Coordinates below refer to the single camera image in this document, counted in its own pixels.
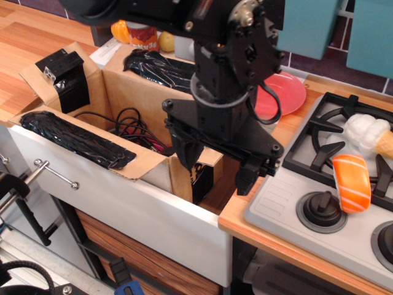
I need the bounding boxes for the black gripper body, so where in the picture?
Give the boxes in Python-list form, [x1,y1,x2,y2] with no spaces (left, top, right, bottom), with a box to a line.
[162,79,284,176]

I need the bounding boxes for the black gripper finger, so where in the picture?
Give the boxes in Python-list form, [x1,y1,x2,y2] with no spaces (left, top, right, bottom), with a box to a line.
[235,160,267,196]
[170,126,204,170]

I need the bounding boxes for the cardboard box with black tape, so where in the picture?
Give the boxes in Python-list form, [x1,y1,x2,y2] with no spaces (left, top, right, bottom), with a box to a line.
[20,43,223,202]

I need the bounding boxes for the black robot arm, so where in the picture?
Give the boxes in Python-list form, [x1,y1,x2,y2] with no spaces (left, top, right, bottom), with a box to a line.
[61,1,285,195]

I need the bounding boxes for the pink plastic plate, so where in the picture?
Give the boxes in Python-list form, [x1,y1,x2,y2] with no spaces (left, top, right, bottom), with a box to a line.
[255,72,306,119]

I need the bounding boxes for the black stove knob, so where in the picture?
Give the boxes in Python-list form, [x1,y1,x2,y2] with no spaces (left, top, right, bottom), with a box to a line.
[296,191,348,234]
[371,221,392,272]

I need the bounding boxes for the white toy sink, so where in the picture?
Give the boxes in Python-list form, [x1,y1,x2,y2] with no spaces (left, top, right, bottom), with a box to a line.
[10,117,232,287]

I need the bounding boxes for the black stove burner grate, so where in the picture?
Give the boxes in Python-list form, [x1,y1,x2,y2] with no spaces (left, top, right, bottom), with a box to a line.
[282,92,393,199]

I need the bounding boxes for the grey toy stove top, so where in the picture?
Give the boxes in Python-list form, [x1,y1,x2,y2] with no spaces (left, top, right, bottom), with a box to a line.
[244,93,392,289]

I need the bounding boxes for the salmon sushi toy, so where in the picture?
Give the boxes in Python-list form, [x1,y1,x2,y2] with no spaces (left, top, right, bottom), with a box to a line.
[332,154,371,214]

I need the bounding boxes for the yellow toy fruit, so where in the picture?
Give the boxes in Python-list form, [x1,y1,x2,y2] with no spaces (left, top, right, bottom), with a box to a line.
[158,31,175,52]

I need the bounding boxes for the ice cream cone toy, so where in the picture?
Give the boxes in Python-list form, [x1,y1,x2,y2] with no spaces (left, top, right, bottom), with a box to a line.
[344,114,392,159]

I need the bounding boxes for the red soup can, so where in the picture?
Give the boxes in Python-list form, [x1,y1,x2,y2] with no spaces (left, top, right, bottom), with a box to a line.
[126,22,159,52]

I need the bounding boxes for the teal cabinet door left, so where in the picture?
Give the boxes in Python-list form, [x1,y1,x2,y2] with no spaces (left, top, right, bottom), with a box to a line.
[278,0,341,60]

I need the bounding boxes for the teal cabinet door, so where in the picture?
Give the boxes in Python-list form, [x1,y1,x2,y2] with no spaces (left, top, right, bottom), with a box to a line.
[346,0,392,79]
[278,0,341,60]

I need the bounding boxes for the orange toy pumpkin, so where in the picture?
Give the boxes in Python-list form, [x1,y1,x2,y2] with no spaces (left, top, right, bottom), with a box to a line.
[111,20,130,44]

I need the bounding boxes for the teal cabinet door right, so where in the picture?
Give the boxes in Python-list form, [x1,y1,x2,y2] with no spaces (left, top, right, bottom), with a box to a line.
[346,0,392,79]

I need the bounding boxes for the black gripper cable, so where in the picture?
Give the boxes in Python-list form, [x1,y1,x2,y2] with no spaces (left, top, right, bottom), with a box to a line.
[245,80,282,125]

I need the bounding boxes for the black cables inside box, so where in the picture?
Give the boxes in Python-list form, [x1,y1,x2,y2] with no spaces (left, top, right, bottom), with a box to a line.
[73,107,175,157]

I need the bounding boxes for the blue black clamp handle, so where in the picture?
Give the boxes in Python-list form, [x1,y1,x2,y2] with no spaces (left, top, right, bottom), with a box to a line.
[109,258,144,295]

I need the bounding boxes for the black cable bottom left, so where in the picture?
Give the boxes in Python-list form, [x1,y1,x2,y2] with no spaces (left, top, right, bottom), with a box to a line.
[0,260,55,295]

